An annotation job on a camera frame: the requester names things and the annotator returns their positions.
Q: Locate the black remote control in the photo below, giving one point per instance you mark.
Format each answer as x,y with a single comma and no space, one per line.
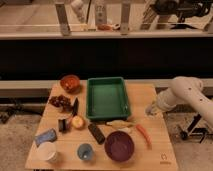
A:
96,133

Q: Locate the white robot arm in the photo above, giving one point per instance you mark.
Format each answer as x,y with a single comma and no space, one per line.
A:
183,90

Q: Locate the black tripod stand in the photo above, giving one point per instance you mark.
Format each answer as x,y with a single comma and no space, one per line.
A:
12,109

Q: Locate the orange red bowl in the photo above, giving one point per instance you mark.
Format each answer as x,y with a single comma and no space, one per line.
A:
70,83

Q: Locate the small black box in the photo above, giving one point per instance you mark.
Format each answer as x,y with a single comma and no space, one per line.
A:
62,126

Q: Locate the white cup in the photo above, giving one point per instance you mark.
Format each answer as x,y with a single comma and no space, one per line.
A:
47,152

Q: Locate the red yellow apple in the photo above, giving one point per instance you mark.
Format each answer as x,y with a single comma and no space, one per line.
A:
77,122

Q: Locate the dark grape bunch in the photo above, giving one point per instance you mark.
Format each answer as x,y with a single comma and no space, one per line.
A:
61,102

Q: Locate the orange carrot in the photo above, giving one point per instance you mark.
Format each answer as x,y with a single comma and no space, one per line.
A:
145,135

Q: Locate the green plastic tray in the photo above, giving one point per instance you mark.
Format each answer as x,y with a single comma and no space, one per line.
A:
107,99

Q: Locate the black office chair base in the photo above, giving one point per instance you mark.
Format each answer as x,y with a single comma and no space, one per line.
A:
194,131

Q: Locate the blue small cup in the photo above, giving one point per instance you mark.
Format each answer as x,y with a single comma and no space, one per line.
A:
85,152

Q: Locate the purple bowl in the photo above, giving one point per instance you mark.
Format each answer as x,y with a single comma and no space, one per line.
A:
119,146

